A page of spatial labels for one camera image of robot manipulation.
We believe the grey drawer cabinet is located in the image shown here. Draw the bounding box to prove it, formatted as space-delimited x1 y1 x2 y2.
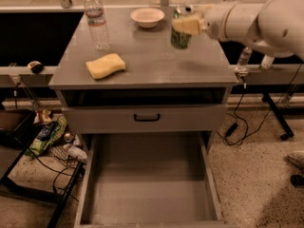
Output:
49 8 237 145

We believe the black drawer handle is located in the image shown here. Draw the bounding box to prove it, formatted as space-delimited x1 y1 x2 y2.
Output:
133 113 161 123

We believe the black metal cart frame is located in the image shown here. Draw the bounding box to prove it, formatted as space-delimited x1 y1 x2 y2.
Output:
0 107 86 228

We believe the small water bottle on rail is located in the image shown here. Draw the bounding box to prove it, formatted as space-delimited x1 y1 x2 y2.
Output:
236 47 253 72

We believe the closed grey top drawer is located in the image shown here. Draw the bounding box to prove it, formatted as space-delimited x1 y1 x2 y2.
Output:
63 104 227 134

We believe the clear plastic water bottle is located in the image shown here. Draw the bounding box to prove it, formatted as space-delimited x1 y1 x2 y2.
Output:
84 0 110 51

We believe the black power adapter with cable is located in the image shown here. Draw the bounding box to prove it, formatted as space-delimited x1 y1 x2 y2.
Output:
217 86 264 147

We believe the yellow sponge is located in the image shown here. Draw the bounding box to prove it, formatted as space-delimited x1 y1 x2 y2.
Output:
85 53 126 80

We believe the green soda can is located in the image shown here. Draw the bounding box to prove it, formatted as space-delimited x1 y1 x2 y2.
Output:
170 7 191 49

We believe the black and yellow tape measure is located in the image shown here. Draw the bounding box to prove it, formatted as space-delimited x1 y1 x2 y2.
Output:
28 61 44 74

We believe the open grey middle drawer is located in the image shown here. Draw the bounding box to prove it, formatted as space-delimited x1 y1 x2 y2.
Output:
75 133 225 228

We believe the white ceramic bowl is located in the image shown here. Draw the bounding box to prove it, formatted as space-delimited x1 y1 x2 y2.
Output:
130 8 164 29

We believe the crumpled white plastic bag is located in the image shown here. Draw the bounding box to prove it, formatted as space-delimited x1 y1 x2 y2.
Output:
64 143 87 162

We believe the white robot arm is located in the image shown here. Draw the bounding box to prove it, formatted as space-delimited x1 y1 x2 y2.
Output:
172 0 304 60

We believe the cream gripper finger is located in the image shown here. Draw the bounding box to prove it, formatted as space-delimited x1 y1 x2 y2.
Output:
172 14 206 35
193 4 214 14

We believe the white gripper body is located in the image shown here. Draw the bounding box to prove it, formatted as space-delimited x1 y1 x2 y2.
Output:
204 2 236 41

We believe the green snack bag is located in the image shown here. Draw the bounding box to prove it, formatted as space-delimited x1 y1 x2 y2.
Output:
25 115 67 158

